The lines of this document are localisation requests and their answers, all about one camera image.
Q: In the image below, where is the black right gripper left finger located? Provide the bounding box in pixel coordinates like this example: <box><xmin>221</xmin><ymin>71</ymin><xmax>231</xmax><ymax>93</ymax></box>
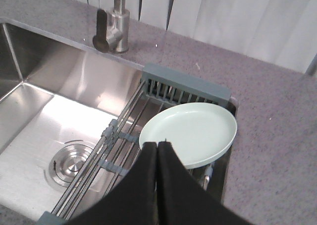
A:
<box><xmin>66</xmin><ymin>142</ymin><xmax>157</xmax><ymax>225</ymax></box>

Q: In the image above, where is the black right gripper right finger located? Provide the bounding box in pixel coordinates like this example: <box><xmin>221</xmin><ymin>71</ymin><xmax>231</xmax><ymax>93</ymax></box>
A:
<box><xmin>157</xmin><ymin>141</ymin><xmax>250</xmax><ymax>225</ymax></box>

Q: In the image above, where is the light green round plate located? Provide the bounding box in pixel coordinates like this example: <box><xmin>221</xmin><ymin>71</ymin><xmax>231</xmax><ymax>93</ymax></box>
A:
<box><xmin>139</xmin><ymin>103</ymin><xmax>238</xmax><ymax>169</ymax></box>

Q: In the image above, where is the stainless steel faucet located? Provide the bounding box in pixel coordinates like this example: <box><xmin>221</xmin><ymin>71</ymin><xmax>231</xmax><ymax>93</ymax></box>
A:
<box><xmin>93</xmin><ymin>0</ymin><xmax>130</xmax><ymax>53</ymax></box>

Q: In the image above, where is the roll-up dish drying rack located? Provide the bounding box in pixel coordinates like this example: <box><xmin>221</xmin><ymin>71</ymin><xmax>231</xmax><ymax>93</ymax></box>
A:
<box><xmin>38</xmin><ymin>64</ymin><xmax>237</xmax><ymax>225</ymax></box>

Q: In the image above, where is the round steel sink drain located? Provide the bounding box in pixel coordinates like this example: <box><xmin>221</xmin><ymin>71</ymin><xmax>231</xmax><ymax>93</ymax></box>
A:
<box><xmin>45</xmin><ymin>140</ymin><xmax>94</xmax><ymax>192</ymax></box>

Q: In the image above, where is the stainless steel sink basin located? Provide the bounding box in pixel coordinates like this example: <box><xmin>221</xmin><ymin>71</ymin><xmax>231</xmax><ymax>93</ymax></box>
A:
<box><xmin>0</xmin><ymin>18</ymin><xmax>231</xmax><ymax>225</ymax></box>

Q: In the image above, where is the white pleated curtain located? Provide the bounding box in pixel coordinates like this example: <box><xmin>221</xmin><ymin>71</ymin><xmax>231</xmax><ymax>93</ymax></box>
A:
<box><xmin>84</xmin><ymin>0</ymin><xmax>317</xmax><ymax>74</ymax></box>

